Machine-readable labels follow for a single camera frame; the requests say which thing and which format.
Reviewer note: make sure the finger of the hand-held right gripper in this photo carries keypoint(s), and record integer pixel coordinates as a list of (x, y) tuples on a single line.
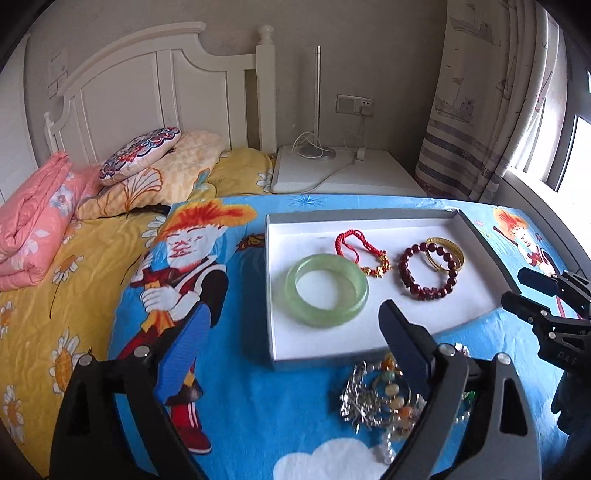
[(521, 307), (538, 280)]

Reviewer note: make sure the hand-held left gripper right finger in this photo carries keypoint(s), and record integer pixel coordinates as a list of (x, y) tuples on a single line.
[(406, 350)]

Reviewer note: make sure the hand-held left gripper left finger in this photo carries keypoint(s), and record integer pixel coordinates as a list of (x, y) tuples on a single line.
[(184, 350)]

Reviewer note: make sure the silver rhinestone brooch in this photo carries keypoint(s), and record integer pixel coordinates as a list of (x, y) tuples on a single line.
[(364, 401)]

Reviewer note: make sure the grey-blue cardboard box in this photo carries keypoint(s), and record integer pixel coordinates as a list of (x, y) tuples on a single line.
[(318, 341)]

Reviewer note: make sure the person's right hand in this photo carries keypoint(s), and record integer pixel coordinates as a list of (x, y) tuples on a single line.
[(570, 401)]

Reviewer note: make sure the gold bangle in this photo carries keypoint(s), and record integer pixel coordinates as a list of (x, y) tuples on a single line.
[(455, 262)]

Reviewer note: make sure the green jade bangle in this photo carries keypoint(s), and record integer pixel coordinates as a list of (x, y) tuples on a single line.
[(323, 314)]

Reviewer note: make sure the blue cartoon blanket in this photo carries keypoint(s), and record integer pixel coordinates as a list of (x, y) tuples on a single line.
[(277, 415)]

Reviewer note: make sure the yellow floral bedsheet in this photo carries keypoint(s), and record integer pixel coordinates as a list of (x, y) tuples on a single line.
[(92, 277)]

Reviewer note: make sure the window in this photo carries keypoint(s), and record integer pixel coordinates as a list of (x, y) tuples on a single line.
[(572, 152)]

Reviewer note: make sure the yellow leaf-print pillow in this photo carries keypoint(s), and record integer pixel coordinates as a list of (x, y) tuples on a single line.
[(180, 177)]

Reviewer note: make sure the white nightstand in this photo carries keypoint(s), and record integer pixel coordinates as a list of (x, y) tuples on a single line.
[(378, 177)]

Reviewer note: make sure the ship-print curtain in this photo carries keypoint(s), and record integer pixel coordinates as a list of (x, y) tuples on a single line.
[(471, 115)]

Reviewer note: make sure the folded pink quilt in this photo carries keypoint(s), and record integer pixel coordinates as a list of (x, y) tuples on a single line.
[(32, 221)]

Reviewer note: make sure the round patterned cushion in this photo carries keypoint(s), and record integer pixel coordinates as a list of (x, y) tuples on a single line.
[(138, 154)]

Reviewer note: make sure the white charger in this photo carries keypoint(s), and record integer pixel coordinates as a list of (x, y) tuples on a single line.
[(360, 154)]

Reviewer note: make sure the white plug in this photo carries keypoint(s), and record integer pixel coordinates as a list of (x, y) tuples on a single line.
[(367, 110)]

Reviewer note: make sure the white wooden headboard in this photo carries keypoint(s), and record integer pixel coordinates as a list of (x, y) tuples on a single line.
[(138, 83)]

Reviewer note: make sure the silver stick lamp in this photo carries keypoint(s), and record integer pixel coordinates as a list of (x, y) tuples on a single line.
[(317, 92)]

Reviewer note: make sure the wall socket panel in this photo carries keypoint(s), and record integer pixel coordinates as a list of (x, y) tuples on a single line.
[(348, 104)]

